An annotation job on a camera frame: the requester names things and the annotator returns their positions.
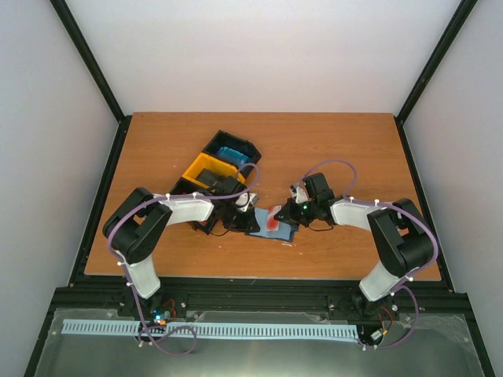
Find red white credit card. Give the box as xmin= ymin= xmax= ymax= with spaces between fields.
xmin=266 ymin=205 xmax=281 ymax=232

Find blue leather card holder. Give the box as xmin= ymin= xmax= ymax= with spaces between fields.
xmin=245 ymin=205 xmax=299 ymax=243

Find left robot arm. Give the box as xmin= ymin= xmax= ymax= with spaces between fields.
xmin=102 ymin=176 xmax=259 ymax=317

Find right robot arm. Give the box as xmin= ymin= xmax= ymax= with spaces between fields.
xmin=274 ymin=173 xmax=439 ymax=302

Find black card stack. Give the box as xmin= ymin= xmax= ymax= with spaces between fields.
xmin=196 ymin=168 xmax=227 ymax=189

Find blue card stack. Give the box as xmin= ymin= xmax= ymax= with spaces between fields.
xmin=216 ymin=146 xmax=250 ymax=167

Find black bin with red cards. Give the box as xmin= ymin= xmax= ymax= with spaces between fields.
xmin=164 ymin=178 xmax=217 ymax=234

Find yellow middle bin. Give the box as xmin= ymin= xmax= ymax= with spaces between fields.
xmin=182 ymin=152 xmax=245 ymax=189

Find left controller board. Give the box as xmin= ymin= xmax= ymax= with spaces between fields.
xmin=151 ymin=298 xmax=177 ymax=326

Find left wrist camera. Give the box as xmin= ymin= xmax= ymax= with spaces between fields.
xmin=234 ymin=192 xmax=259 ymax=212

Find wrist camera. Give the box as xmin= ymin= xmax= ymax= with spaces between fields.
xmin=234 ymin=192 xmax=259 ymax=212
xmin=290 ymin=185 xmax=309 ymax=203

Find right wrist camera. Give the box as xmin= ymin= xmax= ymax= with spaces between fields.
xmin=290 ymin=185 xmax=309 ymax=203

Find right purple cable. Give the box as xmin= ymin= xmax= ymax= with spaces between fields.
xmin=300 ymin=158 xmax=439 ymax=284

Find right connector wires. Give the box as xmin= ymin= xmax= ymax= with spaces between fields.
xmin=369 ymin=309 xmax=395 ymax=341

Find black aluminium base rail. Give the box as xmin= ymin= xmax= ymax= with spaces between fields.
xmin=48 ymin=276 xmax=475 ymax=324

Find light blue cable duct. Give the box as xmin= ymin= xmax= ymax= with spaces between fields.
xmin=61 ymin=319 xmax=358 ymax=342

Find left black frame post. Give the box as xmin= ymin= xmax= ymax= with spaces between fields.
xmin=49 ymin=0 xmax=127 ymax=123

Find black frame post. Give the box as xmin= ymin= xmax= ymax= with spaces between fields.
xmin=49 ymin=0 xmax=127 ymax=123
xmin=395 ymin=0 xmax=479 ymax=123

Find right black frame post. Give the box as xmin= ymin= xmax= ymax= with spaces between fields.
xmin=395 ymin=0 xmax=479 ymax=123

